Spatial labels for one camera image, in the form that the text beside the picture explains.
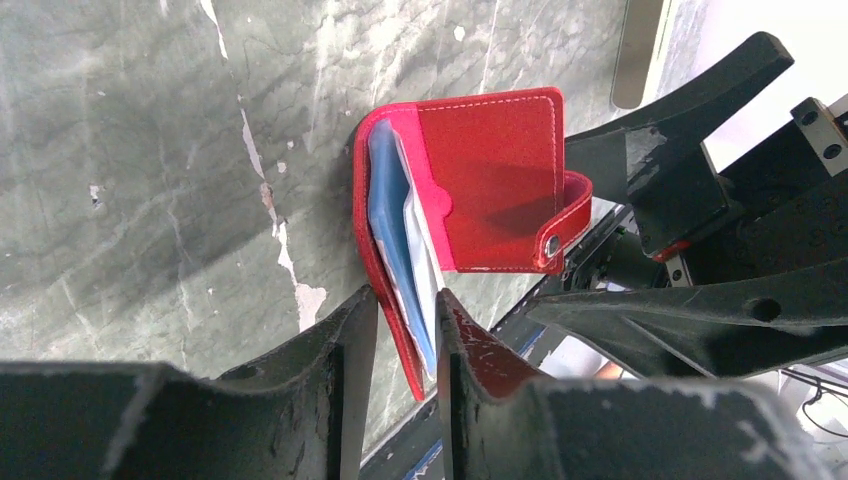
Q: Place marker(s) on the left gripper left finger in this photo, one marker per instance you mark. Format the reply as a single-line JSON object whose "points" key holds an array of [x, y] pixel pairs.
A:
{"points": [[296, 412]]}

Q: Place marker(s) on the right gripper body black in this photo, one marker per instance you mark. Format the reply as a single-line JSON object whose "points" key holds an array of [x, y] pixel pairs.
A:
{"points": [[780, 207]]}

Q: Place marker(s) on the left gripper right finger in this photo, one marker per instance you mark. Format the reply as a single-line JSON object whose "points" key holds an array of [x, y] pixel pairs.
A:
{"points": [[503, 418]]}

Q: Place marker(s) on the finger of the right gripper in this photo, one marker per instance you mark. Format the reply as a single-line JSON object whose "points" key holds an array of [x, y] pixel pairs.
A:
{"points": [[653, 159], [734, 329]]}

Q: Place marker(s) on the red leather card holder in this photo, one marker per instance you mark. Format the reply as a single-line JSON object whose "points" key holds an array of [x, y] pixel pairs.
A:
{"points": [[497, 196]]}

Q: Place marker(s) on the gold metal card tray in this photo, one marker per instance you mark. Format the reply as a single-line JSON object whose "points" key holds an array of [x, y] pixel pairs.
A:
{"points": [[639, 39]]}

